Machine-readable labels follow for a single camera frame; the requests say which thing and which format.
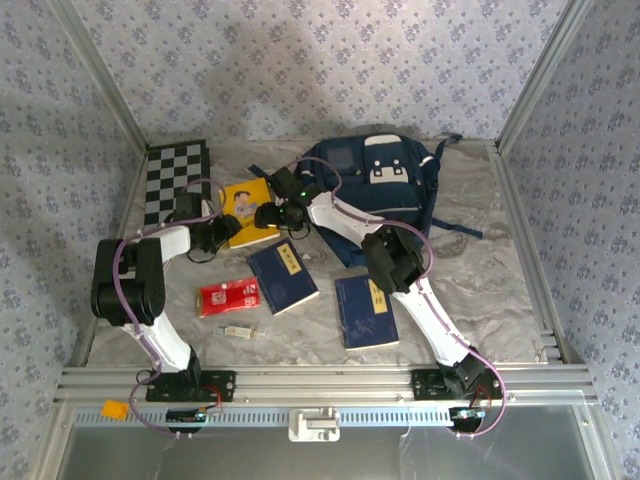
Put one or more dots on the yellow cartoon cover book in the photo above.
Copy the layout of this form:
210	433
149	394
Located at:
237	235

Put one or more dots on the blue book with yellow label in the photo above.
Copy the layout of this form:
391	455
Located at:
280	285

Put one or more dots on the navy blue backpack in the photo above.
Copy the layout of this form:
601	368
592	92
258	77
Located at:
380	200

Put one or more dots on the blue book with bamboo print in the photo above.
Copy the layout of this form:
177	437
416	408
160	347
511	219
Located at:
360	320

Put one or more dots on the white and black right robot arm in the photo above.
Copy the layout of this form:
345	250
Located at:
430	315

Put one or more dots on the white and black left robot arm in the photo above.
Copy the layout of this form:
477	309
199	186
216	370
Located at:
170	345

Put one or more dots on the red pencil pouch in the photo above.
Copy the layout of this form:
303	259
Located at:
225	300

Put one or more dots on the black and grey chessboard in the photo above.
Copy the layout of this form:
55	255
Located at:
170	170

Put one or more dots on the small item in clear wrapper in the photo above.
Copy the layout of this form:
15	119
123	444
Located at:
237	331

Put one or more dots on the orange tag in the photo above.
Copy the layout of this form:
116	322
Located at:
115	409

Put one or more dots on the grey metal panel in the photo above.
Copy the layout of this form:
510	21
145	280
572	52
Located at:
200	455

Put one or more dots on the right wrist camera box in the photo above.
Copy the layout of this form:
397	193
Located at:
285	180

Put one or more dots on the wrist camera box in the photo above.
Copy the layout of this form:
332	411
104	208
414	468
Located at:
187	207
285	180

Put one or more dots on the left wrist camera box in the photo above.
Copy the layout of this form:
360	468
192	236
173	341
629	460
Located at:
187	207

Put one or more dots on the aluminium table side rail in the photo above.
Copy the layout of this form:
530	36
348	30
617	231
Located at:
530	260
132	200

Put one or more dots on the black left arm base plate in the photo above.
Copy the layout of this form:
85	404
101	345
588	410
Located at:
220	385

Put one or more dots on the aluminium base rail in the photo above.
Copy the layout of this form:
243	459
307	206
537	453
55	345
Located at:
320	382

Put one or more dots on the aluminium frame post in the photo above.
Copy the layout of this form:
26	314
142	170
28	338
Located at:
545	70
100	75

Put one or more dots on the white latch bracket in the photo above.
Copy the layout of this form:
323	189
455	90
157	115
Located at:
314	425

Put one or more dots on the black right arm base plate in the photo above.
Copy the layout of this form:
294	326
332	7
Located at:
425	385

